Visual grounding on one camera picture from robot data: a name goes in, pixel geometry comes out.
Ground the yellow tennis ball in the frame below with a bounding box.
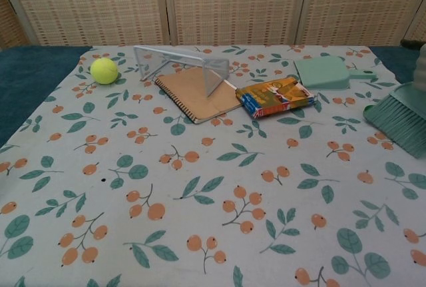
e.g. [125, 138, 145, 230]
[90, 57, 118, 85]

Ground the dark blue table cover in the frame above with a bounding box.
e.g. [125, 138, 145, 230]
[0, 45, 426, 150]

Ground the mint green dustpan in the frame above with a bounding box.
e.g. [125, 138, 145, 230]
[293, 56, 377, 92]

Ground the white wire mesh rack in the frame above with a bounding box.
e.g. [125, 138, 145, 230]
[133, 45, 231, 97]

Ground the orange crayon box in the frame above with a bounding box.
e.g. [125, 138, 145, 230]
[235, 76, 316, 121]

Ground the floral leaf print tablecloth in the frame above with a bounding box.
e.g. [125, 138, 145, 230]
[0, 45, 426, 287]

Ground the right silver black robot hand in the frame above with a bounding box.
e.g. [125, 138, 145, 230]
[411, 43, 426, 93]

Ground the brown spiral notebook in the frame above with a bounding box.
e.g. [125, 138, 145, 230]
[154, 67, 243, 125]

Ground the woven bamboo screen panel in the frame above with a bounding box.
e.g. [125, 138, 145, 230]
[294, 0, 426, 48]
[162, 0, 312, 48]
[0, 0, 37, 51]
[0, 0, 172, 48]

